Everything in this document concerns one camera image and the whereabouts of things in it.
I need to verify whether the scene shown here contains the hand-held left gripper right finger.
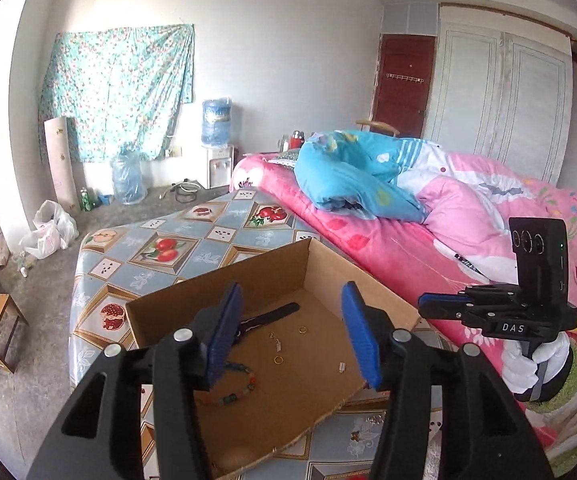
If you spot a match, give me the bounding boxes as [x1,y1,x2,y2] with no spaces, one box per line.
[341,281,554,480]

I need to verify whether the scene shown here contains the brown cardboard box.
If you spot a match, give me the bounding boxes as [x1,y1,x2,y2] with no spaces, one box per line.
[125,237,422,478]

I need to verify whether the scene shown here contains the teal floral wall cloth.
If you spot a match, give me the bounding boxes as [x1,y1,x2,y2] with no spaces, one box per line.
[38,23,195,163]

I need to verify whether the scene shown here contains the multicolour glass bead bracelet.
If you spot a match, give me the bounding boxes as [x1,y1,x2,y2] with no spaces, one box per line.
[196,362,258,408]

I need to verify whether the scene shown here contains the person's right hand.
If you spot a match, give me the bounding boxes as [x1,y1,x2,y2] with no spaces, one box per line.
[501,332,570,404]

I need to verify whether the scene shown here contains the wooden chair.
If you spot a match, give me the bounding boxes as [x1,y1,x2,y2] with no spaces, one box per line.
[356,119,400,137]

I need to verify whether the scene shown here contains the fruit print tablecloth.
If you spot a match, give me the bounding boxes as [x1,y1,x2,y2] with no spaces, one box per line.
[68,186,449,480]

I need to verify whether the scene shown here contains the blue water jug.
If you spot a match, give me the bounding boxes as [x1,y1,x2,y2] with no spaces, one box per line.
[201,99,233,148]

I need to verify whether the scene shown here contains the white wardrobe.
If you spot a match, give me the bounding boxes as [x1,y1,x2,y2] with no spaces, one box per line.
[421,2,574,186]

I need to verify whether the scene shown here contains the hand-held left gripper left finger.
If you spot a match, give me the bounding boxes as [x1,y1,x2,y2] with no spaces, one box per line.
[27,281,244,480]

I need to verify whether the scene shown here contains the pink floral quilt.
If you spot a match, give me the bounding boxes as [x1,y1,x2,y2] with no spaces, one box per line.
[231,152,577,456]

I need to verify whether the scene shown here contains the red-brown door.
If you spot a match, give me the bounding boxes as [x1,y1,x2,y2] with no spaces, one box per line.
[371,34,437,139]

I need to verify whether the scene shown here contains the empty clear water jug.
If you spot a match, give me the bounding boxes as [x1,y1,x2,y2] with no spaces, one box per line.
[112,144,148,206]

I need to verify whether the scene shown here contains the white water dispenser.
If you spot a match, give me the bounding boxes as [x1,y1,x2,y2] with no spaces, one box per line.
[203,144,236,190]

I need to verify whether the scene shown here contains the black strap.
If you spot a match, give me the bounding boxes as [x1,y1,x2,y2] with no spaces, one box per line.
[233,302,301,343]

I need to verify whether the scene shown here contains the blue quilt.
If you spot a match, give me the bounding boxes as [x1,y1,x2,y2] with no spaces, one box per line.
[293,130,442,223]

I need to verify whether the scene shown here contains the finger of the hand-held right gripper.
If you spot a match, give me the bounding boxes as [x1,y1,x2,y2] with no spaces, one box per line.
[417,301,474,323]
[417,290,474,307]

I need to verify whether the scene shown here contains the coiled hose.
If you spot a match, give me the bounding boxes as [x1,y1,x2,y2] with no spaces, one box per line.
[171,178,204,202]

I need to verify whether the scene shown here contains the white plastic bags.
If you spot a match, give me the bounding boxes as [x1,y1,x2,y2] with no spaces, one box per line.
[18,200,79,261]

